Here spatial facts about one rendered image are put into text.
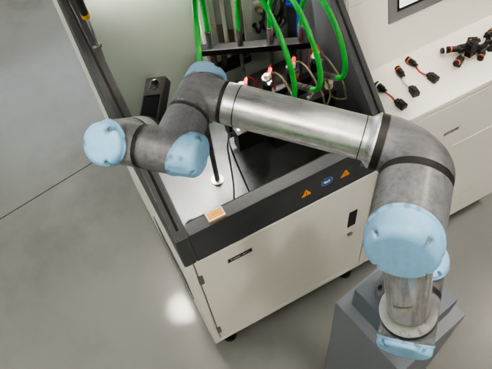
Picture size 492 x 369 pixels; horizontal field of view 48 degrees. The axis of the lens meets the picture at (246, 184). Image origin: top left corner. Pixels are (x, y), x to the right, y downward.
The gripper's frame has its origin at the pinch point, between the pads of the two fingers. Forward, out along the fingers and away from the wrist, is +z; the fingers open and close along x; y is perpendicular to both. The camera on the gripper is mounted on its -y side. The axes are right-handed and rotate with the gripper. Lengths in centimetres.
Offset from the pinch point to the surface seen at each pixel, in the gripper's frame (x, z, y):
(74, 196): -117, 115, 36
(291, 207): 11, 43, 30
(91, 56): -27.6, 8.9, -17.0
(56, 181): -129, 118, 28
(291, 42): 13, 51, -18
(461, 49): 61, 72, -11
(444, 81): 55, 66, -2
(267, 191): 7.1, 31.7, 22.9
